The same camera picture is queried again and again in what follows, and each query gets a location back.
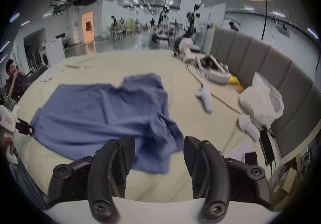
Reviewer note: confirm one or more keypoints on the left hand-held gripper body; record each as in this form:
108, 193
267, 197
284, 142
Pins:
8, 122

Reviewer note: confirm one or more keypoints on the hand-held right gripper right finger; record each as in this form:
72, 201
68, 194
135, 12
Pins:
208, 167

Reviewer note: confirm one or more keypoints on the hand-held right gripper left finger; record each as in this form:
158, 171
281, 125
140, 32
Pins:
100, 172

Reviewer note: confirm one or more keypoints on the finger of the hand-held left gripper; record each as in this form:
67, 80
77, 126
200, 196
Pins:
25, 127

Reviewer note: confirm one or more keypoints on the blue shirt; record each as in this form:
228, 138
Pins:
100, 117

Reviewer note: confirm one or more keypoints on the person's left hand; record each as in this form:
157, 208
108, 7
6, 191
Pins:
4, 144

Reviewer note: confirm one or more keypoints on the bed with beige sheet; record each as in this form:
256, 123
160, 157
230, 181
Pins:
200, 130

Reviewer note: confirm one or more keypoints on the black phone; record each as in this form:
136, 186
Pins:
250, 159

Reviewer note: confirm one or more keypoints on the person's legs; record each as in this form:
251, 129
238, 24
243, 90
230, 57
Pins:
27, 185

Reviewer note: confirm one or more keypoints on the white hand controller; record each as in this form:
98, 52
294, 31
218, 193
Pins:
249, 126
205, 98

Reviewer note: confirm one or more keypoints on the black tablet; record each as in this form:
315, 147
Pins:
266, 146

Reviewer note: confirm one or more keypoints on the white washing machine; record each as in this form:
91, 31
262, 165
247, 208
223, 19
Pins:
54, 52

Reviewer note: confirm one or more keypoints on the brown carton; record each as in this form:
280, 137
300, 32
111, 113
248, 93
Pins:
289, 180

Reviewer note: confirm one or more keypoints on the white plastic bag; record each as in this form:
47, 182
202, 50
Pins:
260, 102

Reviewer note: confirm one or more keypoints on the orange packet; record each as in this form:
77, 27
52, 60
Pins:
240, 89

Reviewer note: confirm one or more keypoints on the white headset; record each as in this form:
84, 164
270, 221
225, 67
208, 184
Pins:
215, 73

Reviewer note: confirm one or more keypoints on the grey padded headboard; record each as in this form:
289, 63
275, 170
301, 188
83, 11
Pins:
288, 79

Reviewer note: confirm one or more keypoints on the spare white gripper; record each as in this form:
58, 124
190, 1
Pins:
186, 48

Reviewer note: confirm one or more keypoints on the group of people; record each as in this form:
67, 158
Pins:
116, 25

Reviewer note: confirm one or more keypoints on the black robot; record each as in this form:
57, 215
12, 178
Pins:
191, 18

